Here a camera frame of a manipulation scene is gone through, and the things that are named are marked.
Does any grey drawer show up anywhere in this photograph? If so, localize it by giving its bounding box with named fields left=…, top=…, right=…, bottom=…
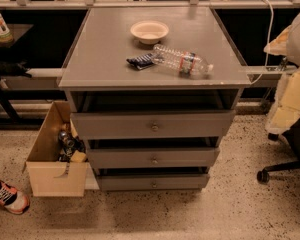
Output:
left=97, top=174, right=209, bottom=191
left=71, top=110, right=234, bottom=140
left=87, top=147, right=220, bottom=169

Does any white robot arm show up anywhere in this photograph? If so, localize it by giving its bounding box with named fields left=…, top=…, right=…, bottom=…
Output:
left=264, top=13, right=300, bottom=134

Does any grey drawer cabinet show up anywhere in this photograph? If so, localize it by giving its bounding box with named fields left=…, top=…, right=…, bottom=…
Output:
left=60, top=7, right=250, bottom=179

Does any grey top drawer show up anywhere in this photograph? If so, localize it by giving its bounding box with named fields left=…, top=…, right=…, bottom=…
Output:
left=71, top=110, right=234, bottom=140

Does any grey bottom drawer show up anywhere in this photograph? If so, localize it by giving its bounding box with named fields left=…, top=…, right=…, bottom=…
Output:
left=97, top=174, right=209, bottom=191

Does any dark blue snack packet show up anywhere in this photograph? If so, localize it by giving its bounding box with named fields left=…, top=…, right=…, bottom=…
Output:
left=126, top=53, right=154, bottom=70

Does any clear plastic water bottle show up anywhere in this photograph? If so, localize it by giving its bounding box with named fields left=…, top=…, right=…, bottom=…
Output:
left=151, top=44, right=213, bottom=78

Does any beige paper bowl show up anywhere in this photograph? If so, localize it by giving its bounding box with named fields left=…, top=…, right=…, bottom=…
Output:
left=130, top=20, right=169, bottom=45

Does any yellow sponge in box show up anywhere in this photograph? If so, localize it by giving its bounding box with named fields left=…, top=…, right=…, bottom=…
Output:
left=70, top=150, right=87, bottom=163

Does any metal can in box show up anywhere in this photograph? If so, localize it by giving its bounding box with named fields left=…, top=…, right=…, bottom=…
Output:
left=58, top=131, right=75, bottom=148

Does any cardboard box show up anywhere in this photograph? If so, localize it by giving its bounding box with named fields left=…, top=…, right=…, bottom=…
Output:
left=25, top=101, right=88, bottom=197

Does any black office chair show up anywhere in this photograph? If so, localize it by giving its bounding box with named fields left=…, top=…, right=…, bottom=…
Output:
left=257, top=118, right=300, bottom=184

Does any black side table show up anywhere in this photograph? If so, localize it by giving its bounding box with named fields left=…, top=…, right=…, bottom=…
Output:
left=0, top=24, right=32, bottom=122

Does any orange white sneaker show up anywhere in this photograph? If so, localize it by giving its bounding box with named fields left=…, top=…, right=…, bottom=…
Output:
left=0, top=180, right=30, bottom=215

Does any white cable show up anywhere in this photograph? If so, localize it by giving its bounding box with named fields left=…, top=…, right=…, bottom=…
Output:
left=250, top=0, right=275, bottom=85

